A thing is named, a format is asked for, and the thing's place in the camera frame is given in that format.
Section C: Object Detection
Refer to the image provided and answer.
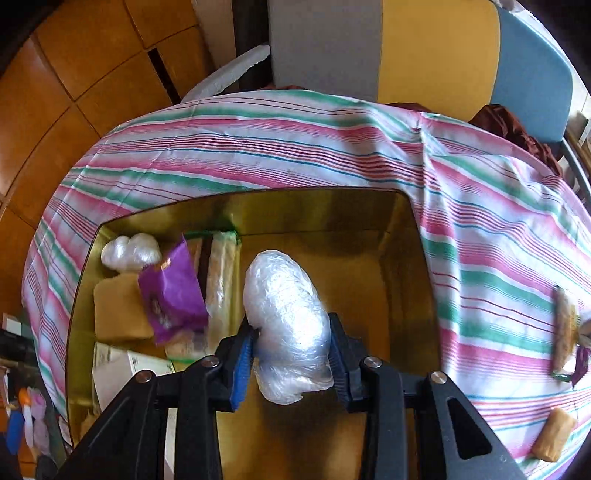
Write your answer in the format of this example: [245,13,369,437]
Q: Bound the dark red cloth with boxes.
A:
[388,102,564,178]

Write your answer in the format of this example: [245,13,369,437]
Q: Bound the colourful small items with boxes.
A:
[0,383,51,462]

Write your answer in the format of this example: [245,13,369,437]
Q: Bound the clear plastic bag bundle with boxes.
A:
[100,233,162,273]
[243,250,334,406]

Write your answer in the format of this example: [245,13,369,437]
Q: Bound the grain bar packet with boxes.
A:
[551,285,581,380]
[164,229,243,365]

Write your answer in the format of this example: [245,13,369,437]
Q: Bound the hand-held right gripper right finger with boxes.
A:
[325,313,529,480]

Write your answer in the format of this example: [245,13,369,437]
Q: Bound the grey yellow blue chair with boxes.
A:
[182,0,591,206]

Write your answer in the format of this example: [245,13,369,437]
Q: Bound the golden tin box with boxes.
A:
[65,187,444,480]

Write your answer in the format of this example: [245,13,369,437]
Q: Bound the purple snack packet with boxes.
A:
[571,346,591,386]
[137,234,209,347]

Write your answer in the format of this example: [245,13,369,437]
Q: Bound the yellow sponge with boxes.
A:
[531,407,578,462]
[92,272,155,343]

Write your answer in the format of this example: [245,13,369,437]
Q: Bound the white cardboard box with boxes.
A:
[91,342,178,480]

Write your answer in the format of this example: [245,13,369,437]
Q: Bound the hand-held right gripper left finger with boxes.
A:
[55,318,259,480]

